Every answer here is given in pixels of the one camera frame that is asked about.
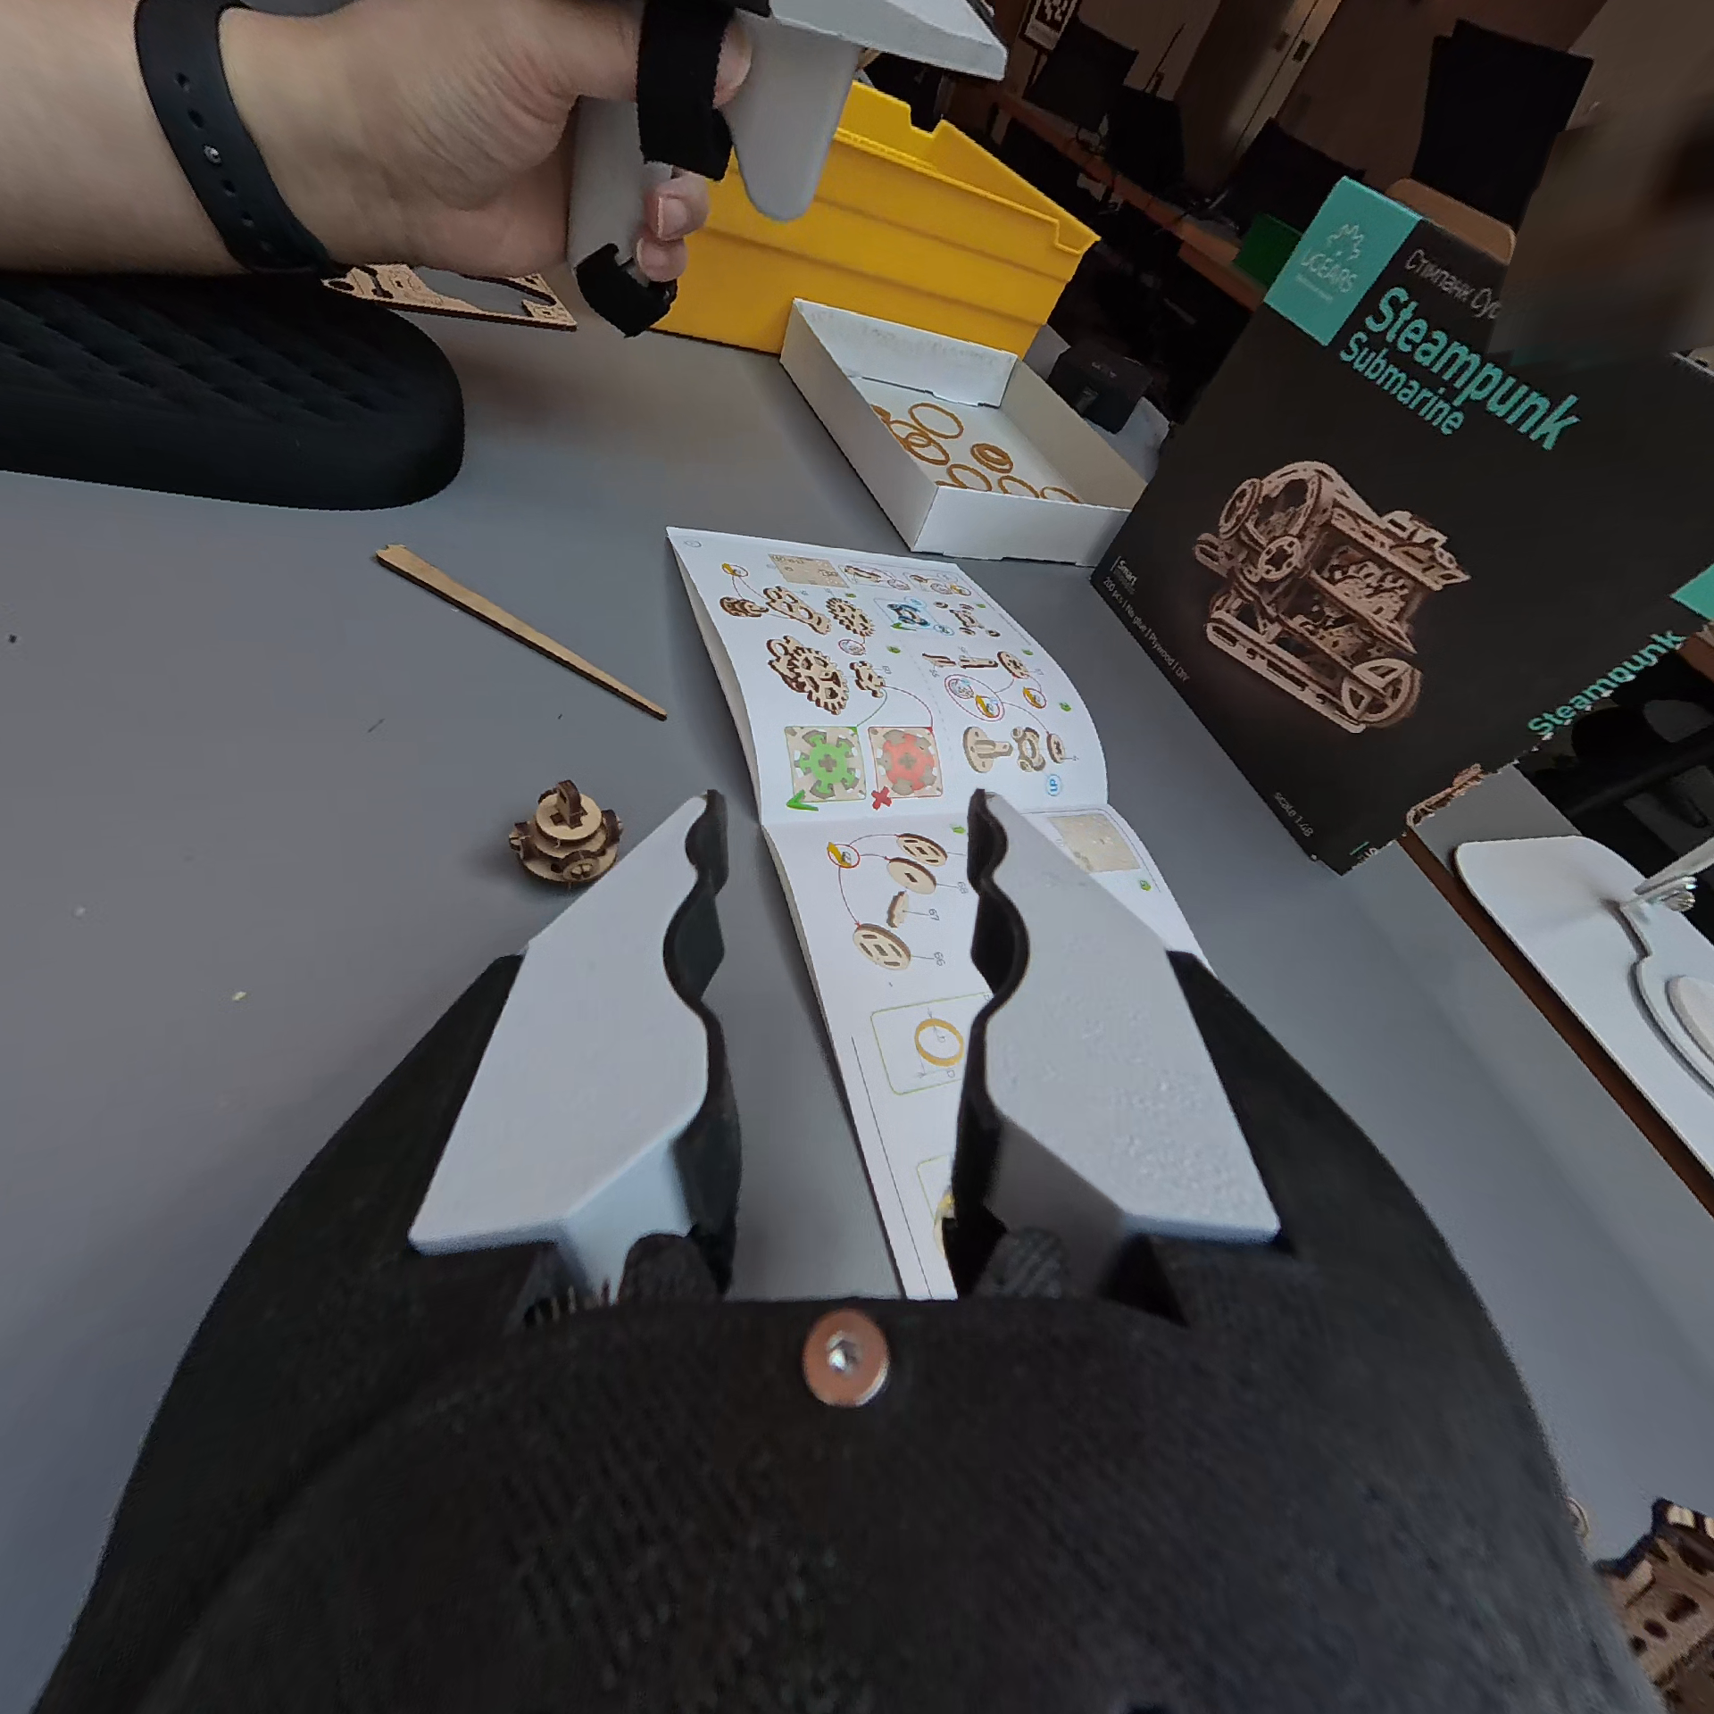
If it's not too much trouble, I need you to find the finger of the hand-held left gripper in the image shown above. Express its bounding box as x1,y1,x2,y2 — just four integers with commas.
770,0,1009,81

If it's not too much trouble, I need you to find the black power adapter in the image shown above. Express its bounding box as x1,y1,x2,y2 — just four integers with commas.
1049,343,1153,435

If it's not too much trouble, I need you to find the black wristband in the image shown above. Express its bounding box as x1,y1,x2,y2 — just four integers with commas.
138,0,334,275

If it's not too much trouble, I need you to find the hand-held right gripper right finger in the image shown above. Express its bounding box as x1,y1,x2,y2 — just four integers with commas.
948,785,1282,1293

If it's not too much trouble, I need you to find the thin wooden stick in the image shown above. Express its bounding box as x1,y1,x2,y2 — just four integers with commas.
374,541,668,720

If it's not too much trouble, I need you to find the plywood parts sheet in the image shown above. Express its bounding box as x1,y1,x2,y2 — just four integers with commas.
322,263,580,330

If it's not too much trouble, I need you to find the yellow plastic bin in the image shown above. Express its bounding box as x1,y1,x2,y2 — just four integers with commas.
654,187,1063,359
716,81,1101,286

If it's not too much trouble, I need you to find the white cardboard tray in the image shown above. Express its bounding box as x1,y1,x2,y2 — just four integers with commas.
783,298,1147,566

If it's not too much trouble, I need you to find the small wooden gear assembly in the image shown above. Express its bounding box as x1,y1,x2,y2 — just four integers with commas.
510,779,626,888

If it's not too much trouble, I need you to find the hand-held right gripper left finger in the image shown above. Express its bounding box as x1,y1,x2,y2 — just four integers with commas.
403,790,741,1293

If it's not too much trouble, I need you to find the pile of tan rubber bands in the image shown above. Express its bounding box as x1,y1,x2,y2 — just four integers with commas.
868,405,1079,504

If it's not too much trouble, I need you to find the person's left hand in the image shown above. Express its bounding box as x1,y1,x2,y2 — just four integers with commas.
223,0,750,286

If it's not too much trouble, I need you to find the open instruction booklet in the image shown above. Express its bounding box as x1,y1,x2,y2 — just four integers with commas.
664,522,1217,1301

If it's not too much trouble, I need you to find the black model kit box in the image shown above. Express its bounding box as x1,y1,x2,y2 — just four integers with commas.
1087,175,1714,876

